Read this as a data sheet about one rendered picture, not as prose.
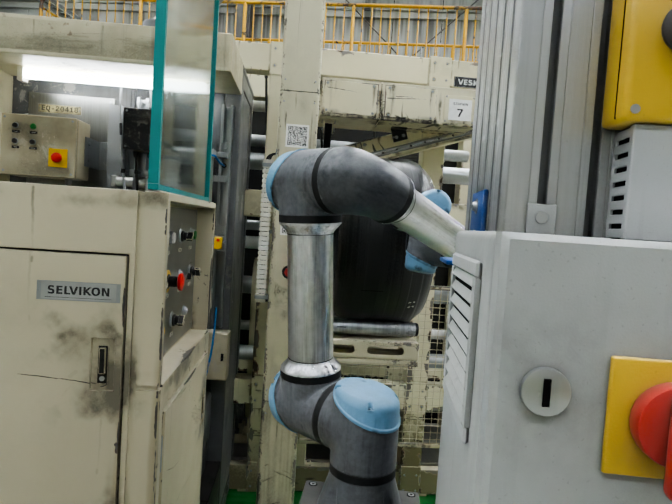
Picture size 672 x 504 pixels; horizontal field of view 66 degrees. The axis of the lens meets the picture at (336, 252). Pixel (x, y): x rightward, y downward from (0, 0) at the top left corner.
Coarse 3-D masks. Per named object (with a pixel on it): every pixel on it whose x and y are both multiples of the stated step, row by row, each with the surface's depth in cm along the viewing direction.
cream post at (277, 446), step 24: (288, 0) 168; (312, 0) 168; (288, 24) 168; (312, 24) 169; (288, 48) 168; (312, 48) 169; (288, 72) 169; (312, 72) 169; (288, 96) 169; (312, 96) 170; (288, 120) 170; (312, 120) 170; (312, 144) 171; (264, 360) 174; (264, 384) 174; (264, 408) 175; (264, 432) 175; (288, 432) 176; (264, 456) 176; (288, 456) 176; (264, 480) 176; (288, 480) 177
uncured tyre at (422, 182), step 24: (408, 168) 166; (360, 216) 154; (336, 240) 202; (360, 240) 153; (384, 240) 154; (336, 264) 163; (360, 264) 154; (384, 264) 155; (336, 288) 164; (360, 288) 158; (384, 288) 158; (408, 288) 158; (336, 312) 175; (360, 312) 165; (384, 312) 165; (408, 312) 165
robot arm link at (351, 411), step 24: (336, 384) 91; (360, 384) 92; (336, 408) 88; (360, 408) 85; (384, 408) 85; (336, 432) 87; (360, 432) 85; (384, 432) 85; (336, 456) 87; (360, 456) 85; (384, 456) 86
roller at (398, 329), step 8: (336, 320) 168; (344, 320) 168; (352, 320) 169; (360, 320) 169; (368, 320) 170; (336, 328) 167; (344, 328) 167; (352, 328) 167; (360, 328) 168; (368, 328) 168; (376, 328) 168; (384, 328) 168; (392, 328) 168; (400, 328) 169; (408, 328) 169; (416, 328) 169
